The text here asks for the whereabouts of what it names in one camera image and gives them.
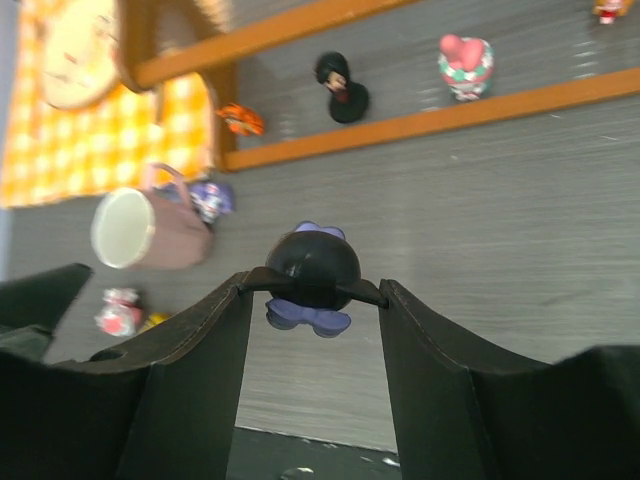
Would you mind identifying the orange checkered cloth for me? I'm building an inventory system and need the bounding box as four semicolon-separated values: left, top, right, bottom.
1;1;211;208

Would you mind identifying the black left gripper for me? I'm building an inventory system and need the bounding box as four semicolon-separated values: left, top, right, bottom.
1;263;92;360

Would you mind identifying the black haired girl figurine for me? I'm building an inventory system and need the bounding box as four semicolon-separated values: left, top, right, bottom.
314;51;370;124

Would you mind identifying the pink white round figurine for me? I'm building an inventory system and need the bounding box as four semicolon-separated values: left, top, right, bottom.
95;288;143;337

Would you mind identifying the yellow minion figurine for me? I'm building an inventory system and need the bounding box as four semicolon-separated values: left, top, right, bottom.
136;312;171;334

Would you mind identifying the purple bunny figurine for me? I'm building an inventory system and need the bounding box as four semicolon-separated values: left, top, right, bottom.
186;180;236;231

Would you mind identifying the pink My Melody figurine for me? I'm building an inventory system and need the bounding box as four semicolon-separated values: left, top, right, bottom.
438;34;494;102

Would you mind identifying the decorated ceramic plate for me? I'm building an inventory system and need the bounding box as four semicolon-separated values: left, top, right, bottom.
40;0;119;110

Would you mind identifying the pink mug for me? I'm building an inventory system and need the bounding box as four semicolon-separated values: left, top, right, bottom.
90;162;213;270

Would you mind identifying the black purple Kuromi figurine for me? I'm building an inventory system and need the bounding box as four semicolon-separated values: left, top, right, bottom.
237;221;389;338

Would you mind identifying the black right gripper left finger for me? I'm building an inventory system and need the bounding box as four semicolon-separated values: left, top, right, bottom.
1;275;253;479

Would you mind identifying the orange tiger figurine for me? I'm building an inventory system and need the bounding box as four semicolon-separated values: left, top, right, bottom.
216;103;264;136

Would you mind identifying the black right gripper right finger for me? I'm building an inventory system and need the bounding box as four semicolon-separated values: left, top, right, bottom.
379;280;639;479

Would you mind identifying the Winnie the Pooh figurine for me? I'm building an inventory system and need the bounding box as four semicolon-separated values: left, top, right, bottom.
592;0;635;25

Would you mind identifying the orange wooden shelf rack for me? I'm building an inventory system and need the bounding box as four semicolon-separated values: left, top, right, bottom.
116;1;639;171

